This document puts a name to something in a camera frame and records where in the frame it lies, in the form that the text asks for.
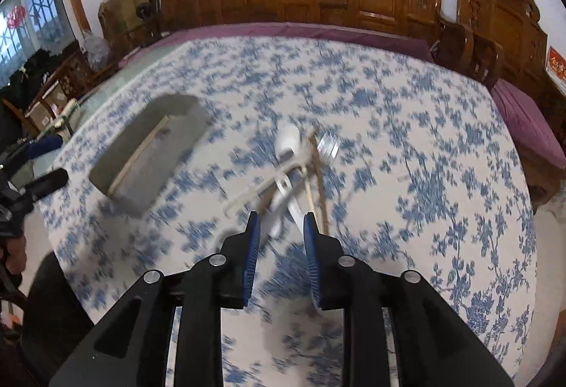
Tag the wooden armchair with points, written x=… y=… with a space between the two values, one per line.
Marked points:
x=75 y=73

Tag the brown wooden chopstick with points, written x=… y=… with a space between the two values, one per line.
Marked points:
x=319 y=188

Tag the short carved wooden bench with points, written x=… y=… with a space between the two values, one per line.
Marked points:
x=499 y=15

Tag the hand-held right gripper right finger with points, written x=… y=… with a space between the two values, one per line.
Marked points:
x=311 y=258

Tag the short purple seat cushion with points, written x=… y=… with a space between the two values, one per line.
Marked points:
x=530 y=121

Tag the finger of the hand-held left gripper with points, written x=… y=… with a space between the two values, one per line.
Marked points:
x=44 y=145
x=48 y=182

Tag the white ceramic spoon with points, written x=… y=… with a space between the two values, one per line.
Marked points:
x=288 y=141

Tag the window with red decoration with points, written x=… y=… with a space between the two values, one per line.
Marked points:
x=31 y=24

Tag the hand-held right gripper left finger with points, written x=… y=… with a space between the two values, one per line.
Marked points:
x=251 y=256

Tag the red box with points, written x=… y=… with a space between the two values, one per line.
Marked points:
x=558 y=64

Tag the grey utensil tray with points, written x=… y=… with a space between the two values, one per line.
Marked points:
x=177 y=135

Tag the metal fork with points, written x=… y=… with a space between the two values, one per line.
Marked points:
x=329 y=147

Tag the blue floral tablecloth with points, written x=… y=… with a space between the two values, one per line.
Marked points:
x=398 y=148

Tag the clear plastic bag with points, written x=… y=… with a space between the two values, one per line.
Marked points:
x=95 y=51

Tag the beige wooden chopstick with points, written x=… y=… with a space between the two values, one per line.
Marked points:
x=308 y=192

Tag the person's left hand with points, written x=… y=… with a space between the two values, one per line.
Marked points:
x=15 y=254

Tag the white plastic fork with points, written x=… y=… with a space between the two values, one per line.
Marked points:
x=258 y=190

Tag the long purple seat cushion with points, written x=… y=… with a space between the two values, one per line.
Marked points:
x=309 y=32

